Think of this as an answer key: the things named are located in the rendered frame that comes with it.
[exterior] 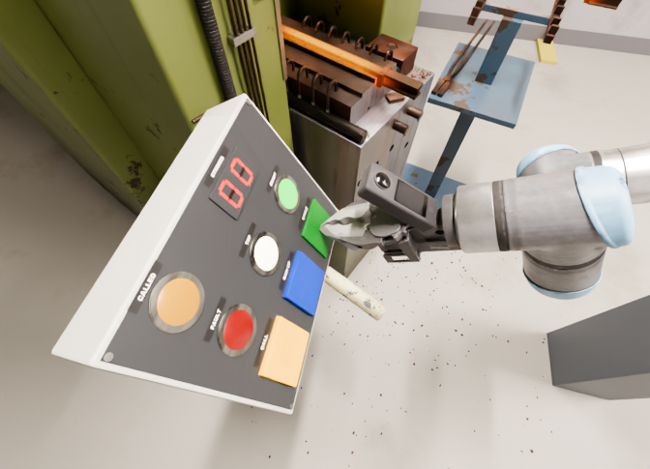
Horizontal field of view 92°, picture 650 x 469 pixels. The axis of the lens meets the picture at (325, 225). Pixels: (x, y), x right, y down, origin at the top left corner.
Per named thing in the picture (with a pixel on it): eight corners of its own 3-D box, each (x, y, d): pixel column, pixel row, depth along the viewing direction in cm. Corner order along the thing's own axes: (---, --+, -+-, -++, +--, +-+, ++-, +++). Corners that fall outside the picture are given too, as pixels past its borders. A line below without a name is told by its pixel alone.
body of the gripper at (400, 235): (383, 264, 50) (464, 262, 44) (361, 237, 44) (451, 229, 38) (389, 224, 54) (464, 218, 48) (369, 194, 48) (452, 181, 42)
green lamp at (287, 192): (307, 197, 48) (305, 180, 45) (286, 218, 47) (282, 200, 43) (291, 188, 49) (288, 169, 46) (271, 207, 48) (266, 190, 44)
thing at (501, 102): (532, 67, 123) (535, 61, 121) (513, 129, 104) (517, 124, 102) (457, 46, 130) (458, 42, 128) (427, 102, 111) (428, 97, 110)
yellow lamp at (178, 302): (215, 300, 33) (200, 284, 29) (178, 336, 31) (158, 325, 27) (194, 281, 34) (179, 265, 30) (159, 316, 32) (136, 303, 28)
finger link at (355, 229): (330, 257, 54) (379, 255, 49) (312, 240, 50) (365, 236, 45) (334, 242, 56) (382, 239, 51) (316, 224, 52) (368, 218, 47)
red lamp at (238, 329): (265, 326, 38) (258, 316, 35) (237, 358, 36) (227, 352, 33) (247, 310, 39) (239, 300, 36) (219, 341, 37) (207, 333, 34)
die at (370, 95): (391, 89, 87) (397, 59, 79) (349, 129, 79) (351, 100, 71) (279, 39, 100) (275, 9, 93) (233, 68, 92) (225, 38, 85)
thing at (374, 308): (386, 309, 87) (390, 304, 83) (375, 325, 85) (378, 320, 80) (270, 226, 101) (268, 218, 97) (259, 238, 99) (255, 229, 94)
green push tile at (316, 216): (335, 222, 57) (315, 197, 52) (327, 259, 53) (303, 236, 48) (327, 223, 58) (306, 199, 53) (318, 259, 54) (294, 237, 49)
